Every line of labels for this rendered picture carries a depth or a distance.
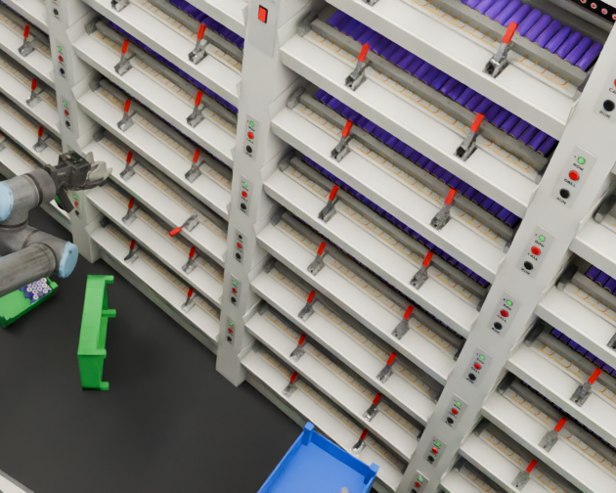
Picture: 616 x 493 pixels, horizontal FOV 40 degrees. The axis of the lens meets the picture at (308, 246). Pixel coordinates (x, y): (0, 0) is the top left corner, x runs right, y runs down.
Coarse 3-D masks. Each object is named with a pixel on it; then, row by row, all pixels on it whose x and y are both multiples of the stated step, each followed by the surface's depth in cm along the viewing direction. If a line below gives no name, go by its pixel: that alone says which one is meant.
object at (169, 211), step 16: (96, 128) 257; (80, 144) 256; (96, 144) 258; (112, 144) 258; (96, 160) 256; (112, 160) 255; (112, 176) 254; (128, 192) 254; (144, 192) 249; (160, 192) 249; (160, 208) 246; (176, 208) 246; (208, 208) 245; (176, 224) 243; (208, 224) 243; (192, 240) 243; (208, 240) 240; (224, 256) 234
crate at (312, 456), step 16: (304, 432) 205; (304, 448) 208; (320, 448) 209; (336, 448) 205; (288, 464) 205; (304, 464) 206; (320, 464) 206; (336, 464) 207; (352, 464) 205; (272, 480) 200; (288, 480) 202; (304, 480) 203; (320, 480) 203; (336, 480) 204; (352, 480) 204; (368, 480) 202
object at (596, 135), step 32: (608, 64) 128; (576, 128) 138; (608, 128) 134; (608, 160) 137; (544, 192) 149; (544, 224) 153; (576, 224) 148; (512, 256) 162; (512, 288) 167; (544, 288) 161; (480, 320) 178; (512, 320) 172; (448, 384) 197; (480, 384) 189; (480, 416) 206; (416, 448) 221; (448, 448) 211
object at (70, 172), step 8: (72, 152) 231; (64, 160) 226; (72, 160) 227; (80, 160) 228; (48, 168) 223; (56, 168) 224; (64, 168) 224; (72, 168) 226; (80, 168) 228; (88, 168) 229; (56, 176) 223; (64, 176) 226; (72, 176) 227; (80, 176) 230; (56, 184) 223; (64, 184) 227; (72, 184) 228; (80, 184) 230; (56, 192) 224
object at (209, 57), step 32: (96, 0) 210; (128, 0) 209; (160, 0) 206; (128, 32) 210; (160, 32) 204; (192, 32) 203; (224, 32) 200; (192, 64) 199; (224, 64) 197; (224, 96) 198
